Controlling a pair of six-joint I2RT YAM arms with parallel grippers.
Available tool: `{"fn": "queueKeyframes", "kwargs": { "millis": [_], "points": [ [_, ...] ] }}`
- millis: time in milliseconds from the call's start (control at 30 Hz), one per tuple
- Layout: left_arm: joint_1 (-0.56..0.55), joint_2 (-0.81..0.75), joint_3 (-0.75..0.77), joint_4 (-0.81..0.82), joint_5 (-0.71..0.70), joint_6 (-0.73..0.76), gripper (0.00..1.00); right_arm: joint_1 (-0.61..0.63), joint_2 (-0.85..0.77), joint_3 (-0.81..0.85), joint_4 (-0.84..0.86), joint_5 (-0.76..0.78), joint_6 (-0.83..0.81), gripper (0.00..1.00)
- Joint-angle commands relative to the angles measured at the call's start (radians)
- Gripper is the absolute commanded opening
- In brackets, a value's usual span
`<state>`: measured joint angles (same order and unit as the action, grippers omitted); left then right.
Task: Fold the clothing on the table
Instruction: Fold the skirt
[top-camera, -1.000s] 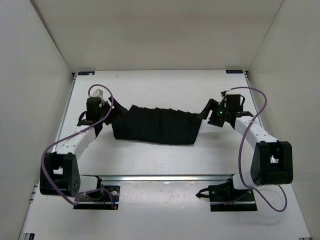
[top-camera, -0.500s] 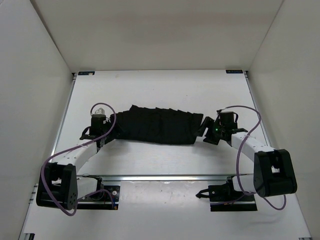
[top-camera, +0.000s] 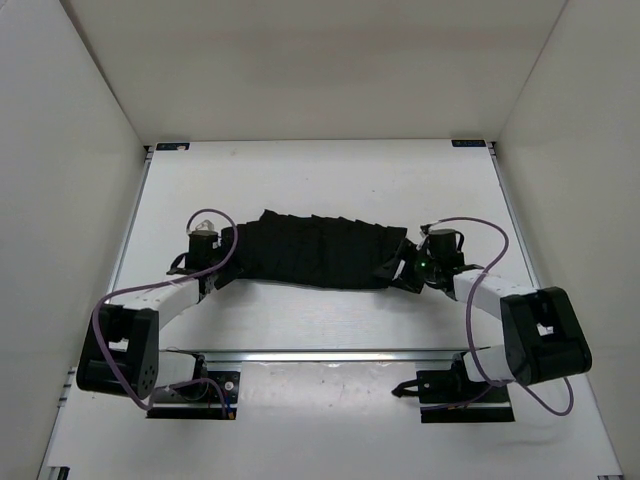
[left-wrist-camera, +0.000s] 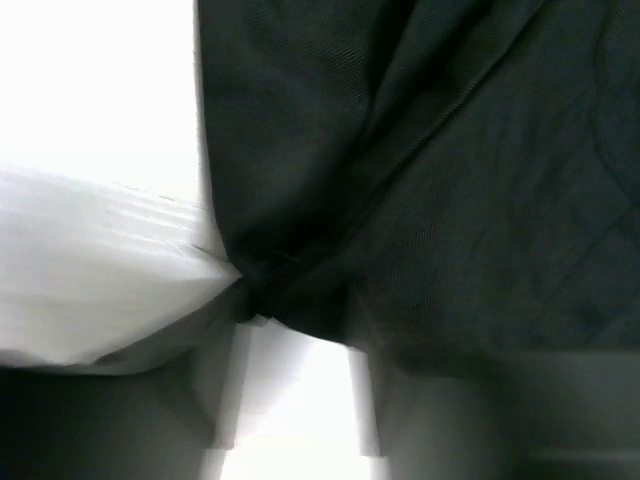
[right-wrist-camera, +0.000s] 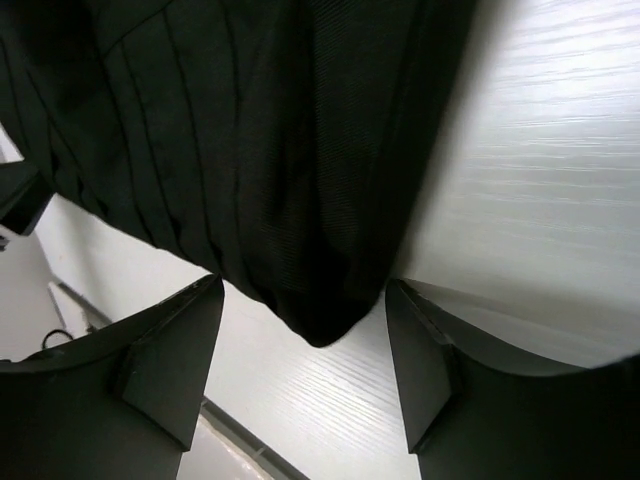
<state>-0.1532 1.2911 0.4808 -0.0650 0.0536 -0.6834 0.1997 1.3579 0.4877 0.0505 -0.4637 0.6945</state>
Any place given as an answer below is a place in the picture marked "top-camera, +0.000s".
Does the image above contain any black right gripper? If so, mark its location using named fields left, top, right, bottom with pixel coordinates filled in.
left=374, top=239, right=440, bottom=293

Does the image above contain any black pleated skirt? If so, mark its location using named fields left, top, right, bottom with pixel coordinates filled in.
left=230, top=210, right=407, bottom=290

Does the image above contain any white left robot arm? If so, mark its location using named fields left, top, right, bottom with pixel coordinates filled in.
left=76, top=227, right=239, bottom=410

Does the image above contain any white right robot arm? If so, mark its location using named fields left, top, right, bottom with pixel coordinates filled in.
left=376, top=226, right=592, bottom=401

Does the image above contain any blue right corner label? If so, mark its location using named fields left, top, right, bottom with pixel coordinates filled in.
left=451, top=139, right=486, bottom=148

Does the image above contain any blue corner label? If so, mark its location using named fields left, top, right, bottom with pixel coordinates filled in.
left=155, top=142, right=190, bottom=151
left=451, top=139, right=486, bottom=148

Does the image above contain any blue left corner label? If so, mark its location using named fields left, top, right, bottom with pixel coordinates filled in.
left=155, top=142, right=190, bottom=151

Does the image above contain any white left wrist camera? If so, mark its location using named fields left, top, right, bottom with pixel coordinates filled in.
left=186, top=218, right=216, bottom=236

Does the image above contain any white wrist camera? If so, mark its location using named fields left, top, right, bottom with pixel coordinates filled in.
left=420, top=224, right=434, bottom=246
left=186, top=218, right=216, bottom=236

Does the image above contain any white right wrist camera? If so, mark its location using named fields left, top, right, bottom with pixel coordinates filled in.
left=420, top=224, right=434, bottom=246

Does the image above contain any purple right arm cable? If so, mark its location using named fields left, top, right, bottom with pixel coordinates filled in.
left=419, top=216, right=574, bottom=416

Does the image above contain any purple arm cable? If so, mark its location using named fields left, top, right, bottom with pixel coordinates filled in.
left=419, top=216, right=574, bottom=416
left=92, top=208, right=240, bottom=419

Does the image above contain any aluminium table rail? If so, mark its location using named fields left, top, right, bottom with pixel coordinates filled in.
left=194, top=349, right=463, bottom=363

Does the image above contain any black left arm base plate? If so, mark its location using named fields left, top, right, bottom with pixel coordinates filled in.
left=146, top=363, right=241, bottom=421

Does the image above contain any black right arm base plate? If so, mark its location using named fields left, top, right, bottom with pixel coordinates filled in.
left=391, top=353, right=515, bottom=424

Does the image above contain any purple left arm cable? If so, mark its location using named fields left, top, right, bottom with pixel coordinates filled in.
left=92, top=208, right=240, bottom=419

